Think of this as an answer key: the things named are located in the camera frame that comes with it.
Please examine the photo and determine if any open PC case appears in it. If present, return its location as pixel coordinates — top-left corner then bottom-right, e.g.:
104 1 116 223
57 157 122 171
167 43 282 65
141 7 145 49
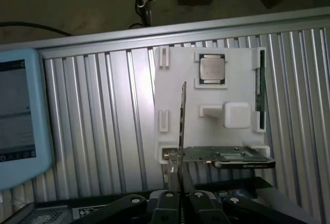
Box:
0 175 319 224

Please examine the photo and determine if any green RAM stick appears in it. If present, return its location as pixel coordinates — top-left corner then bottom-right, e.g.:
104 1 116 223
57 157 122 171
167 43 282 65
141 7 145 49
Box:
255 49 267 131

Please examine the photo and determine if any graphics card with bracket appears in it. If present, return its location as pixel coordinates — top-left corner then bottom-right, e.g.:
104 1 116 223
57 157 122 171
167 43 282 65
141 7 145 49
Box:
161 145 277 193

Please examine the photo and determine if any white parts rack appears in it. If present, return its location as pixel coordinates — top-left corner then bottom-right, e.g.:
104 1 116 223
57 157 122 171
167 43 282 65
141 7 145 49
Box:
154 45 270 164

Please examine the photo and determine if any metal stand pole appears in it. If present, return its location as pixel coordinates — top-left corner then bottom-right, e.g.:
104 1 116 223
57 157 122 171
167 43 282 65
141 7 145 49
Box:
131 0 157 28

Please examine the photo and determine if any black floor cable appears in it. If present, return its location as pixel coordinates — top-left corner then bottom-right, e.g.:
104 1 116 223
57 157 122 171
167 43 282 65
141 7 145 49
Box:
0 21 76 37

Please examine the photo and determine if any silver CPU chip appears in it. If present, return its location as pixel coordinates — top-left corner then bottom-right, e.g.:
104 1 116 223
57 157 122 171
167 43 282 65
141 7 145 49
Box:
198 54 226 84

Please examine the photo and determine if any teach pendant with screen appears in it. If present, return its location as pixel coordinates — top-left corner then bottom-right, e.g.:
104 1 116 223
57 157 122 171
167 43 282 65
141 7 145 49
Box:
0 48 54 191

